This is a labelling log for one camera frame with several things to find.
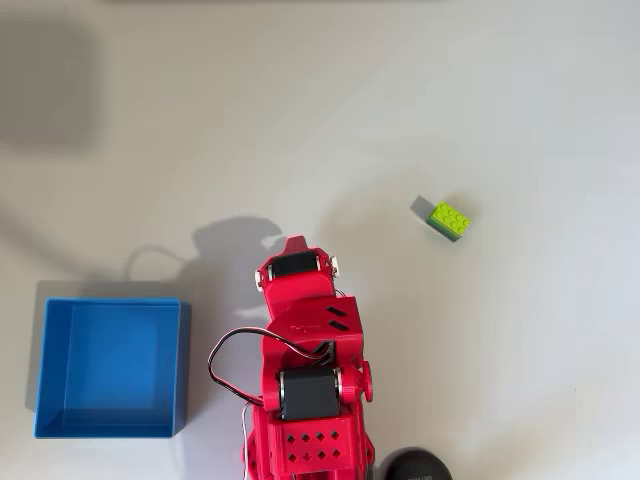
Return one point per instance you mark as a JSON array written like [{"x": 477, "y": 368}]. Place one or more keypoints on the black round stand base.
[{"x": 415, "y": 465}]

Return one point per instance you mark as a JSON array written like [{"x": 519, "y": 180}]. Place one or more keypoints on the green lego brick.
[{"x": 450, "y": 218}]

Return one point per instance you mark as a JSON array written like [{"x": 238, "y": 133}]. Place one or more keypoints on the red robot arm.
[{"x": 310, "y": 440}]

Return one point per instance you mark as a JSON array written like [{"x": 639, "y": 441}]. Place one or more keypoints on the blue plastic box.
[{"x": 115, "y": 365}]

